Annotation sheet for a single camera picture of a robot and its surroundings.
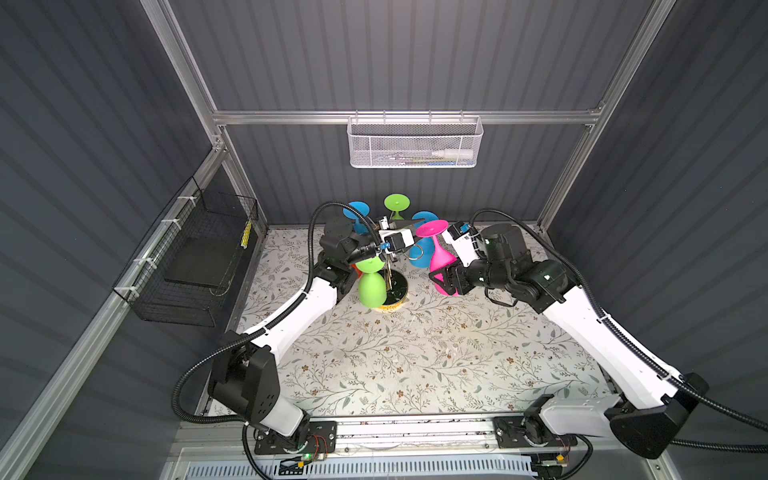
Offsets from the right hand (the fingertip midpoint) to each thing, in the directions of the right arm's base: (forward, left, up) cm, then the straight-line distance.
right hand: (443, 270), depth 70 cm
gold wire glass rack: (+14, +12, -28) cm, 33 cm away
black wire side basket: (0, +63, +1) cm, 63 cm away
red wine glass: (0, +20, 0) cm, 20 cm away
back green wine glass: (+25, +11, 0) cm, 27 cm away
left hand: (+6, +5, +11) cm, 14 cm away
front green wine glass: (+1, +18, -9) cm, 20 cm away
